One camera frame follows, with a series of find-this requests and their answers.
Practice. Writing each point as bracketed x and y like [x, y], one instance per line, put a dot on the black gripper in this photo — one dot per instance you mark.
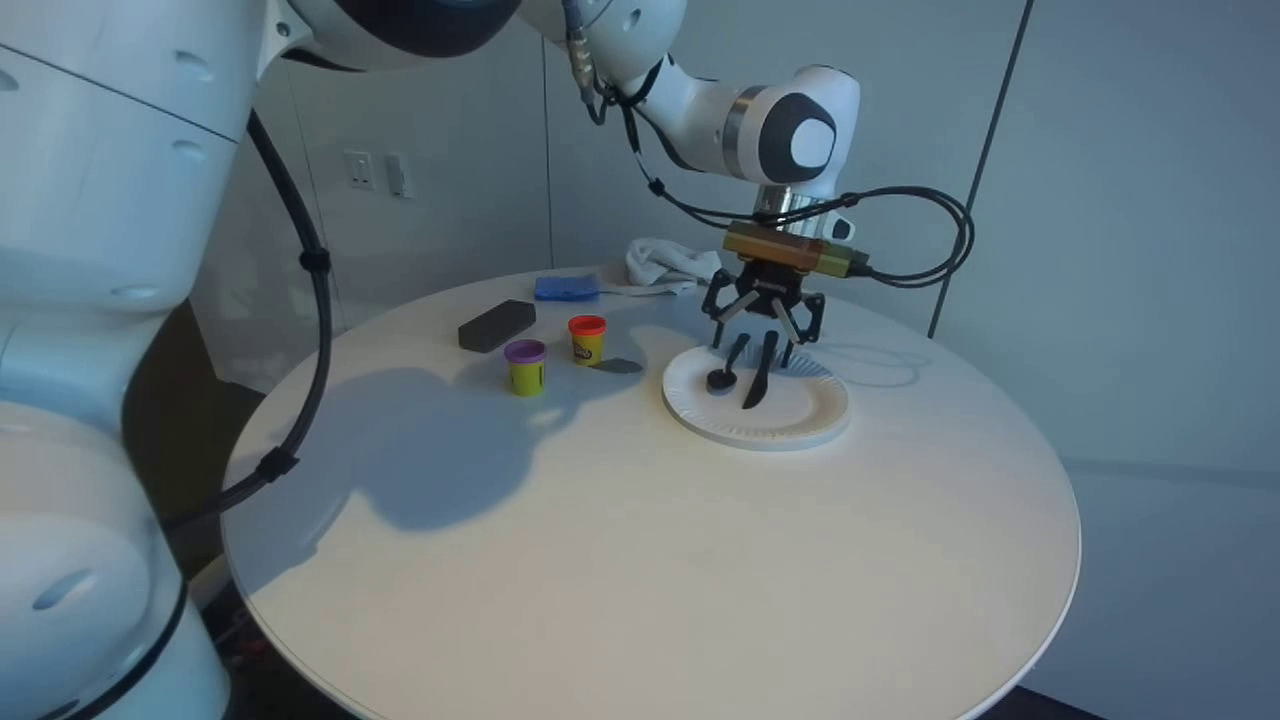
[770, 293]

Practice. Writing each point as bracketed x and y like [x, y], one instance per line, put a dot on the black plastic spoon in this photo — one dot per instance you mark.
[722, 379]

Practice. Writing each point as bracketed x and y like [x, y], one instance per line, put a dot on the yellow tub orange lid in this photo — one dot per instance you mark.
[584, 342]

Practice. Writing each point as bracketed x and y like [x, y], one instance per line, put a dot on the yellow tub purple lid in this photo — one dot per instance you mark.
[525, 368]

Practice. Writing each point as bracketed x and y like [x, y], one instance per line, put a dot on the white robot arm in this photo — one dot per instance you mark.
[94, 265]

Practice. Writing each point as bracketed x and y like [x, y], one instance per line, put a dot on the white paper plate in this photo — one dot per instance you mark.
[801, 414]

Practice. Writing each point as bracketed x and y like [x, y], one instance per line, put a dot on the white crumpled cloth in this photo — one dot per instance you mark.
[662, 262]

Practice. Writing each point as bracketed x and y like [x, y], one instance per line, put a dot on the dark grey rectangular block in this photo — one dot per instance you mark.
[496, 326]

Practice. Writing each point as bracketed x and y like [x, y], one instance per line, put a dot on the white wall outlet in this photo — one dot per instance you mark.
[397, 179]
[359, 170]

